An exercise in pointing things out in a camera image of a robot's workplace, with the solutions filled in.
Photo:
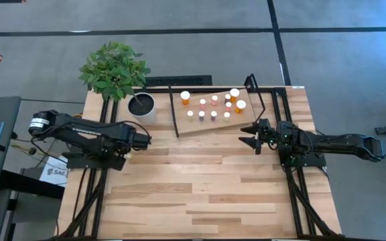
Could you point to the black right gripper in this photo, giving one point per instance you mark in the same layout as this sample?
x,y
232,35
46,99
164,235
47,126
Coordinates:
x,y
270,134

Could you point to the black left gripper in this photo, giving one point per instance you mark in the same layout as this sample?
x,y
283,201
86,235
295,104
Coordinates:
x,y
139,140

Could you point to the large orange pill bottle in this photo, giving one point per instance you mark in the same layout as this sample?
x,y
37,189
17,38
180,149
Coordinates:
x,y
185,95
241,104
235,92

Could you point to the small pink pill bottle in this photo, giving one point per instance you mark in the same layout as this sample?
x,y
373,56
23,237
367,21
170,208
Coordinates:
x,y
214,98
228,104
202,101

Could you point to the vial with pink pills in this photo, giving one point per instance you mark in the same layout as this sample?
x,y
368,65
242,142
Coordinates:
x,y
213,114
201,114

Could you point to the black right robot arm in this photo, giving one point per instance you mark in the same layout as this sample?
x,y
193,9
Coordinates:
x,y
340,142

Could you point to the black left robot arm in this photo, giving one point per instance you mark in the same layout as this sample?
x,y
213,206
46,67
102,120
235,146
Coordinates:
x,y
79,130

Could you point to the light wooden shelf board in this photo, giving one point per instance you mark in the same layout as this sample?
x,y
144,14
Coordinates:
x,y
193,125

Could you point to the green plant in white pot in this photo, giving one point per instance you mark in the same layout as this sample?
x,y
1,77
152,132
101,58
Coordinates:
x,y
112,70

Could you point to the black perforated floor grate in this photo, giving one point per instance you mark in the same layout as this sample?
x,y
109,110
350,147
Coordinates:
x,y
186,80

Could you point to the white printed paper sheet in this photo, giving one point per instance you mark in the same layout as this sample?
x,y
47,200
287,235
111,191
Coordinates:
x,y
57,172

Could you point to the black round knob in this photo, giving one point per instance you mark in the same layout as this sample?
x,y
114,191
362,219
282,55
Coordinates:
x,y
32,151

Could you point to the black stand crossbar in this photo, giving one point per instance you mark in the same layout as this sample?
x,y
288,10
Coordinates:
x,y
29,184

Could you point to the dark grey side desk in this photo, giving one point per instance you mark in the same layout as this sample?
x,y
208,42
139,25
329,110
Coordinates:
x,y
8,110

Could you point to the black aluminium frame rails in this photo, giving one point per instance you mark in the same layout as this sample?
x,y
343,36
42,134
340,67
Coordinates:
x,y
275,107
105,103

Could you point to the black aluminium frame rail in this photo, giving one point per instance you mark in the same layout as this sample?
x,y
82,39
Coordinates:
x,y
159,89

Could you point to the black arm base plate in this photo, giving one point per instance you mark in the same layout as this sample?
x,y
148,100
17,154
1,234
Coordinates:
x,y
313,163
89,164

